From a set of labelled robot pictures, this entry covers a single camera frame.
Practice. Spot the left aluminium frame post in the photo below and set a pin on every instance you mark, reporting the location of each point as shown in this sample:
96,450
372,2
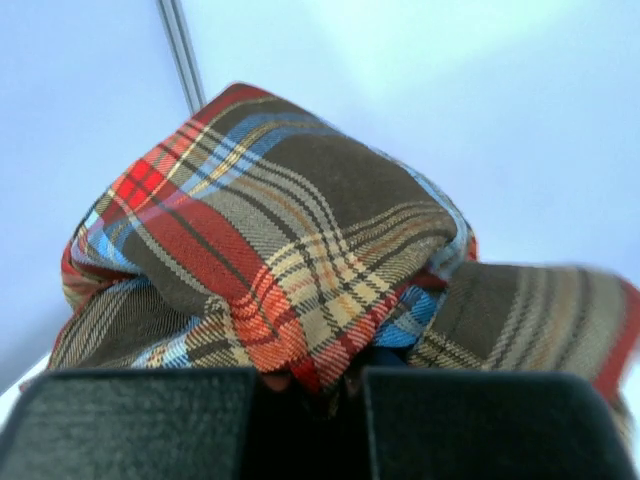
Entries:
180,44

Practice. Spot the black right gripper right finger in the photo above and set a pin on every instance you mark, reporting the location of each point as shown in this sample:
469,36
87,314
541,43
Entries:
438,424

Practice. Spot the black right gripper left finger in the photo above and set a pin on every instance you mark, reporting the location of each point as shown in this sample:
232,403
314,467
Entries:
130,424

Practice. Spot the red plaid shirt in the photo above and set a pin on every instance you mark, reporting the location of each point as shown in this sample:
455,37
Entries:
257,235

